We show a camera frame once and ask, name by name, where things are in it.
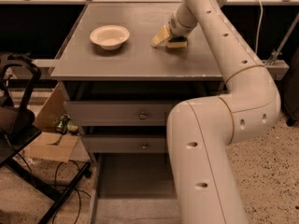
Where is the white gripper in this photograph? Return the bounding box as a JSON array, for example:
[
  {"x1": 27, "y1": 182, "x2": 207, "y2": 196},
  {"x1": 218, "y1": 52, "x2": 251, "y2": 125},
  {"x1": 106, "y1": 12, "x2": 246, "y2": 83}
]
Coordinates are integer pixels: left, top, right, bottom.
[{"x1": 151, "y1": 3, "x2": 198, "y2": 48}]

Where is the green and yellow sponge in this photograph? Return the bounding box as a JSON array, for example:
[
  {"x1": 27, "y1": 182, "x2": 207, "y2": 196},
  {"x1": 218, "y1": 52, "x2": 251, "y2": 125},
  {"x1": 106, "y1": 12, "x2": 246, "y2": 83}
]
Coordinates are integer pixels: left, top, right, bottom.
[{"x1": 166, "y1": 36, "x2": 188, "y2": 49}]

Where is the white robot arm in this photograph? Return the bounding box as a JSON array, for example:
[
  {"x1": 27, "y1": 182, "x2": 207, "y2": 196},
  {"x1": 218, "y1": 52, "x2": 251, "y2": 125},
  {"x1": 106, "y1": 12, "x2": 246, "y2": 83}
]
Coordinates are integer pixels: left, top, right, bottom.
[{"x1": 151, "y1": 0, "x2": 280, "y2": 224}]

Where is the grey drawer cabinet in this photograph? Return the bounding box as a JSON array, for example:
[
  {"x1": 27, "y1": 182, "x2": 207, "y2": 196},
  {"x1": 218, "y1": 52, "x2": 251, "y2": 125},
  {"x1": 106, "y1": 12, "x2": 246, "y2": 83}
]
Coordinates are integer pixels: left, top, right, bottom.
[{"x1": 50, "y1": 2, "x2": 227, "y2": 224}]

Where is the grey top drawer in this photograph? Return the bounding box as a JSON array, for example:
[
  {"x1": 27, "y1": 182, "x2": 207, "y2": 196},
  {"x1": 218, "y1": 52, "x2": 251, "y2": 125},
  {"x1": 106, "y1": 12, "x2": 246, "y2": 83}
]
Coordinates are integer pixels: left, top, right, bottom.
[{"x1": 63, "y1": 81, "x2": 188, "y2": 127}]

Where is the grey middle drawer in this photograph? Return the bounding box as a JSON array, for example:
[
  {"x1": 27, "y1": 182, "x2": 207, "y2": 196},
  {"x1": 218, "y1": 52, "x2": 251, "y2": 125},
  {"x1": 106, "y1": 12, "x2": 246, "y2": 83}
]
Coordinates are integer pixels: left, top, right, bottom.
[{"x1": 81, "y1": 126, "x2": 166, "y2": 153}]

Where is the grey open bottom drawer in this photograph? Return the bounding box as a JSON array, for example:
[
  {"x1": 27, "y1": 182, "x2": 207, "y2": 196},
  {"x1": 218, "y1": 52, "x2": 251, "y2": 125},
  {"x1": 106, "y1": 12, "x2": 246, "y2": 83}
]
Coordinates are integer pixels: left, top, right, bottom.
[{"x1": 87, "y1": 153, "x2": 180, "y2": 224}]

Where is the white paper bowl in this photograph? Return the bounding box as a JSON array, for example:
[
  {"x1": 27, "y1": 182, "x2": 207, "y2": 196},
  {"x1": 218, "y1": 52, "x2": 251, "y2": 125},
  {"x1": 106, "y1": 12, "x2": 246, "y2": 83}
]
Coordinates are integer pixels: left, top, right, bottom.
[{"x1": 90, "y1": 25, "x2": 130, "y2": 50}]

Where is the metal diagonal strut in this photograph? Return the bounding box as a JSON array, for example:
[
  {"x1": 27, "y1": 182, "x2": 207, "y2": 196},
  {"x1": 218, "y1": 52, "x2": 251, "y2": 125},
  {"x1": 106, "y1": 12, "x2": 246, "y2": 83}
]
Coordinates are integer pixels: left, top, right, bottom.
[{"x1": 264, "y1": 12, "x2": 299, "y2": 67}]

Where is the green crumpled bag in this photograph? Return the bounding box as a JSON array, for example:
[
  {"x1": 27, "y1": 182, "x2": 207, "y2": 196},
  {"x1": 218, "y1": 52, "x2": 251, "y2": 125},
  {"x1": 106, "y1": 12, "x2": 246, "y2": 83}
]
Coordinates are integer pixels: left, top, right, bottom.
[{"x1": 54, "y1": 114, "x2": 78, "y2": 135}]

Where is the black chair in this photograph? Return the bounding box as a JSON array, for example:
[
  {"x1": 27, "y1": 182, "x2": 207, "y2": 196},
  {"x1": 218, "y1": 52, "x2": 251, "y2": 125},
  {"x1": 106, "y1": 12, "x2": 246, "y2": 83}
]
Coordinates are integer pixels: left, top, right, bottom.
[{"x1": 0, "y1": 52, "x2": 91, "y2": 224}]

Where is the brown cardboard piece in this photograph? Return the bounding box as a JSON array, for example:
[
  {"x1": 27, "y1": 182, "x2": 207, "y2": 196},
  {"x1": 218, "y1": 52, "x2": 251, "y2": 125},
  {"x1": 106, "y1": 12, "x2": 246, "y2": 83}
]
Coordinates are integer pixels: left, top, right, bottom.
[{"x1": 25, "y1": 86, "x2": 78, "y2": 162}]

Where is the white cable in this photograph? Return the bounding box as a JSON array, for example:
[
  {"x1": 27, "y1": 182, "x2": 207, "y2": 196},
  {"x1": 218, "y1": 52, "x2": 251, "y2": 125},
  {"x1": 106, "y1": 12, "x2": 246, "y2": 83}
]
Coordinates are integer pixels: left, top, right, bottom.
[{"x1": 250, "y1": 0, "x2": 264, "y2": 55}]

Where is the metal rail beam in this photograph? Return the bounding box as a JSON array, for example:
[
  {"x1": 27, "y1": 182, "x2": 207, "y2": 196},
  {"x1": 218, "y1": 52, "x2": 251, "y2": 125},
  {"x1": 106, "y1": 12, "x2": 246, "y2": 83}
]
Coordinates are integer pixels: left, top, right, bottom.
[{"x1": 34, "y1": 59, "x2": 289, "y2": 80}]

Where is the black floor cable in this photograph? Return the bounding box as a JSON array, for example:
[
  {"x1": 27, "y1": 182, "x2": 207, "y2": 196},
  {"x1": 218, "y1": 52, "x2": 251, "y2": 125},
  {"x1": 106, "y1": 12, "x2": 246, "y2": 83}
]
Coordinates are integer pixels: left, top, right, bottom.
[{"x1": 50, "y1": 160, "x2": 93, "y2": 224}]

